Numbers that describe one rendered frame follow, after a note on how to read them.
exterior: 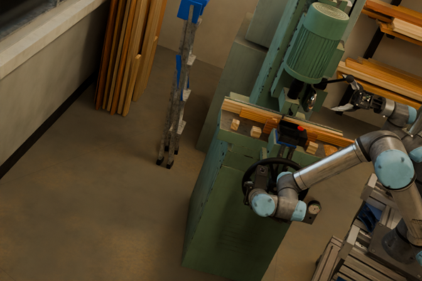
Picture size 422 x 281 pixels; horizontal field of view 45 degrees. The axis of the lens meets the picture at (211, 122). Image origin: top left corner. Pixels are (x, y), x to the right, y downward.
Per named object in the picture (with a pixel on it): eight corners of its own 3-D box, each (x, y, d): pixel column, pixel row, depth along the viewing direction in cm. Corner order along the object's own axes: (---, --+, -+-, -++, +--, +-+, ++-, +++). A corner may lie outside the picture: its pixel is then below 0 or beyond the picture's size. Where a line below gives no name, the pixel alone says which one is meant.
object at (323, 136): (238, 116, 243) (242, 109, 241) (238, 114, 245) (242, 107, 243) (356, 150, 250) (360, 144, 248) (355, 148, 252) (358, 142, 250)
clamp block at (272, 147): (265, 159, 225) (273, 143, 220) (264, 142, 237) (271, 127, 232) (297, 169, 227) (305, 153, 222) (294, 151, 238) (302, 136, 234)
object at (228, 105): (221, 108, 244) (224, 100, 242) (221, 106, 246) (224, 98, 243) (338, 143, 251) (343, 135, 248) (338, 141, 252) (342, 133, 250)
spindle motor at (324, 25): (284, 77, 223) (313, 11, 207) (282, 60, 238) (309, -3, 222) (323, 88, 225) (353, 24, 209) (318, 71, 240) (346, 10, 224)
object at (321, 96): (301, 107, 257) (311, 87, 251) (300, 100, 263) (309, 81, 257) (319, 113, 258) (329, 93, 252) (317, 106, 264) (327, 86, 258)
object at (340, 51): (316, 73, 249) (329, 46, 242) (314, 65, 257) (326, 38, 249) (332, 78, 250) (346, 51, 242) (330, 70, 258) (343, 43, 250)
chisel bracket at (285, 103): (278, 115, 237) (285, 100, 233) (276, 101, 249) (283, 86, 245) (293, 120, 238) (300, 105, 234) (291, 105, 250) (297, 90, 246)
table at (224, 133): (213, 150, 224) (218, 140, 221) (216, 115, 250) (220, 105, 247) (343, 187, 231) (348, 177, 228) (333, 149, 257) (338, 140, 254)
